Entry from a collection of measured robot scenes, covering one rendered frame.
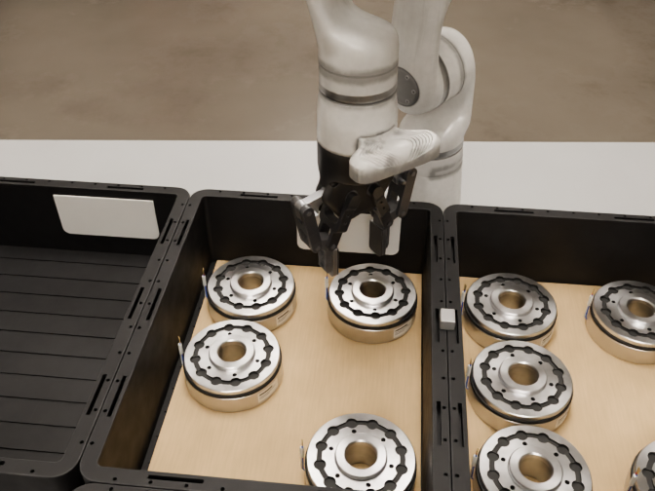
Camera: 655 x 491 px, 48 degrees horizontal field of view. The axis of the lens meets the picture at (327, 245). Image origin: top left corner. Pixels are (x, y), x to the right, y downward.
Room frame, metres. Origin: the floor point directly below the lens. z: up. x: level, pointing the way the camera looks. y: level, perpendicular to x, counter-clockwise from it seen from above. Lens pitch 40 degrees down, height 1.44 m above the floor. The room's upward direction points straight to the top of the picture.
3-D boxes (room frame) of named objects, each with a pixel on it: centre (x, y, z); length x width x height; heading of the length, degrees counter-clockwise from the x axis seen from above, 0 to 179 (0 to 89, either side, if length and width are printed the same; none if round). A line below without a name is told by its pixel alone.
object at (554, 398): (0.48, -0.20, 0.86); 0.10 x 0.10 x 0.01
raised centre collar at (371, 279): (0.61, -0.05, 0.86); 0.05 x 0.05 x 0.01
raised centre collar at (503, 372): (0.48, -0.20, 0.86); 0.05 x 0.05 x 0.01
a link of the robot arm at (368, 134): (0.57, -0.04, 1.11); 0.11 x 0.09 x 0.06; 32
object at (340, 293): (0.61, -0.05, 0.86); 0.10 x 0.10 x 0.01
